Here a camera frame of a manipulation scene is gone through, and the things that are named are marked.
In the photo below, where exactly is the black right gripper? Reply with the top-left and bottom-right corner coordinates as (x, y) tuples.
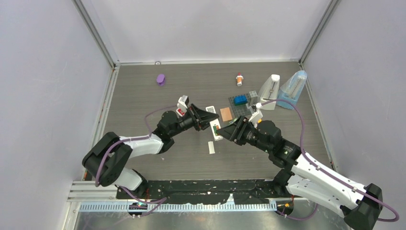
(216, 115), (272, 154)

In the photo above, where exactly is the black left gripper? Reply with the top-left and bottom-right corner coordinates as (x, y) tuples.
(169, 103), (218, 138)

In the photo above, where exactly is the slim white remote control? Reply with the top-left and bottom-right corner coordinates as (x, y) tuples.
(205, 106), (223, 141)

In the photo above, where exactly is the white remote with red keypad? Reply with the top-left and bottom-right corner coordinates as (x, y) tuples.
(176, 107), (187, 116)

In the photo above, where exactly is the slim white battery cover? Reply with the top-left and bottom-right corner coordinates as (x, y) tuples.
(208, 141), (215, 154)

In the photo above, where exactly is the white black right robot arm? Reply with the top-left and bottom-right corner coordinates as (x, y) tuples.
(217, 116), (383, 230)

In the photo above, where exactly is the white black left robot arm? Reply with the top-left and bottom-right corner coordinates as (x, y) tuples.
(82, 104), (219, 198)

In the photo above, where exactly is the brown cork square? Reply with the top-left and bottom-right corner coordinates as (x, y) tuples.
(220, 107), (233, 122)

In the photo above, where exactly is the grey building block baseplate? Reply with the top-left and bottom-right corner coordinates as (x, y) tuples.
(228, 93), (253, 117)

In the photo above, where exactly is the blue building brick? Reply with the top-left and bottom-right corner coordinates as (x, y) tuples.
(233, 95), (248, 106)

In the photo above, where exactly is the small orange white bottle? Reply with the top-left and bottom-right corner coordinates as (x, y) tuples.
(236, 72), (244, 86)

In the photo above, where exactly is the white metronome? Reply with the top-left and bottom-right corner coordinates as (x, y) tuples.
(258, 74), (280, 111)

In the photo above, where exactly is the purple plastic cap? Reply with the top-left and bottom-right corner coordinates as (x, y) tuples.
(156, 74), (166, 86)

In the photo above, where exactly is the light blue metronome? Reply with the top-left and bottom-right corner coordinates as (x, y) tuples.
(276, 70), (307, 110)

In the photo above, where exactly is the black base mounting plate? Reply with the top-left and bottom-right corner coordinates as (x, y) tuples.
(116, 179), (297, 205)

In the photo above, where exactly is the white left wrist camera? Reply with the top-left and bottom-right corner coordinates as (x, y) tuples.
(177, 95), (189, 109)

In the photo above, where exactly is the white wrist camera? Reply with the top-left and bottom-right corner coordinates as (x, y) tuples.
(177, 95), (189, 109)
(248, 103), (263, 127)

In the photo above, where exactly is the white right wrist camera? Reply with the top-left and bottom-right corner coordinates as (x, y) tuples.
(248, 103), (263, 127)

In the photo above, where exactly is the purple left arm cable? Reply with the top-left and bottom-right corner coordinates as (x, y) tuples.
(94, 104), (178, 188)

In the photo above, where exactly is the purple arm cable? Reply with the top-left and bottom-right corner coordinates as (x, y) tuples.
(94, 104), (178, 188)
(260, 99), (400, 223)

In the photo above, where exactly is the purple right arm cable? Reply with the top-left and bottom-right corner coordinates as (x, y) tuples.
(260, 99), (400, 223)

